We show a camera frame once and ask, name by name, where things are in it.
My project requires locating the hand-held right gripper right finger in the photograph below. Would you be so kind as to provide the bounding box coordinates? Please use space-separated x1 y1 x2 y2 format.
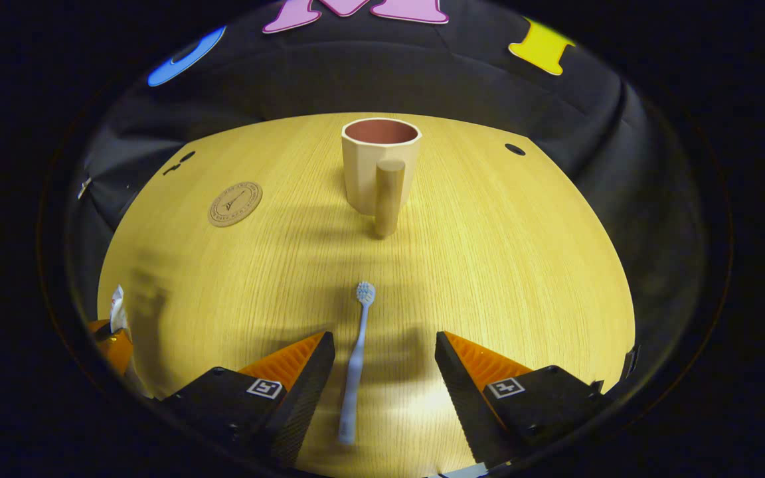
434 331 606 469

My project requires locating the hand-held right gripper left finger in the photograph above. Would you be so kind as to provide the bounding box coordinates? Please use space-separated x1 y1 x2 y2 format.
157 331 335 469

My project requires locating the white toothpaste tube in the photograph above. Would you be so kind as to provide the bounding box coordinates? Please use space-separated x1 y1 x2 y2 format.
109 284 129 333

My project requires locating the light blue toothbrush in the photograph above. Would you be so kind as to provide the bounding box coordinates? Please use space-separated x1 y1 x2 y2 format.
337 281 377 445

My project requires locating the round cork coaster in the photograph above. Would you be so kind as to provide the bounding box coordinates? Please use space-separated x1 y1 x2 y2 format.
208 181 264 228

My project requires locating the beige cup with handle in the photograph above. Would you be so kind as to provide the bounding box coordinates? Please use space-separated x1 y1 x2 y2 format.
341 118 422 238

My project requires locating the wooden desktop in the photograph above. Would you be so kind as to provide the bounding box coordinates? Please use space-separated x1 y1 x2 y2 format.
97 112 637 478

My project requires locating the black backdrop cloth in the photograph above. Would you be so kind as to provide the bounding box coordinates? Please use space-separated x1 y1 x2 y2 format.
64 0 709 399

